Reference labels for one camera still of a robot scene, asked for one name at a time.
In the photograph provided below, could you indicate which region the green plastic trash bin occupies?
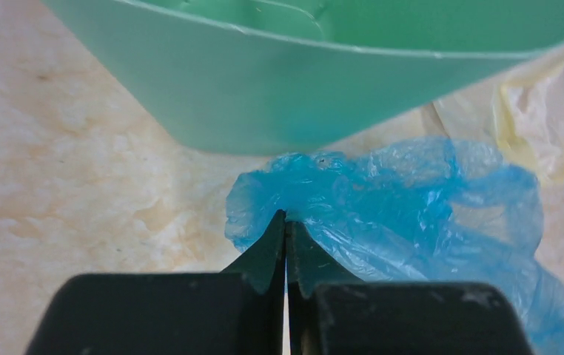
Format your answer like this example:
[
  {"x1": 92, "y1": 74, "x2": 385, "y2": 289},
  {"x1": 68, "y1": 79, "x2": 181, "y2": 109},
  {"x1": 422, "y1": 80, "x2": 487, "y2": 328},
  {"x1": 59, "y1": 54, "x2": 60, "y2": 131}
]
[{"x1": 47, "y1": 1, "x2": 564, "y2": 155}]

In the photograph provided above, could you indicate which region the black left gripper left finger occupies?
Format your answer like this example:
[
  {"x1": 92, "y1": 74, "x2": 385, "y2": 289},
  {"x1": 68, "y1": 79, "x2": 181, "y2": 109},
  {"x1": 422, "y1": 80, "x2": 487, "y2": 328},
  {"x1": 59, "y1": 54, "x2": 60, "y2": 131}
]
[{"x1": 27, "y1": 211, "x2": 285, "y2": 354}]

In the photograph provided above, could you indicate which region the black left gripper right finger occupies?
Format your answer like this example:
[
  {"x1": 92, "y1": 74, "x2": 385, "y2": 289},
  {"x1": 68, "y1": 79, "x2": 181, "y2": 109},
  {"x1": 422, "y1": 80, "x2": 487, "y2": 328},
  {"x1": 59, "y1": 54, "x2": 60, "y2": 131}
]
[{"x1": 285, "y1": 222, "x2": 532, "y2": 354}]

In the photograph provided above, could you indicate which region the blue plastic trash bag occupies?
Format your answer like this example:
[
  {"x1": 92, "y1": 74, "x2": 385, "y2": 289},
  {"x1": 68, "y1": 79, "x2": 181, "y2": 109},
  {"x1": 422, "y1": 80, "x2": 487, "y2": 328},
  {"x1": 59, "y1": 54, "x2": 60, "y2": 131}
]
[{"x1": 225, "y1": 137, "x2": 564, "y2": 354}]

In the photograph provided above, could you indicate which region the clear yellow-edged plastic bag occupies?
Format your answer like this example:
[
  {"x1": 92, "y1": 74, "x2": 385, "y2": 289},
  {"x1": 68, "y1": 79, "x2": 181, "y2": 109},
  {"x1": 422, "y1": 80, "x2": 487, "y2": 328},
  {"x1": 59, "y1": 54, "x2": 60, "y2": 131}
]
[{"x1": 433, "y1": 45, "x2": 564, "y2": 185}]

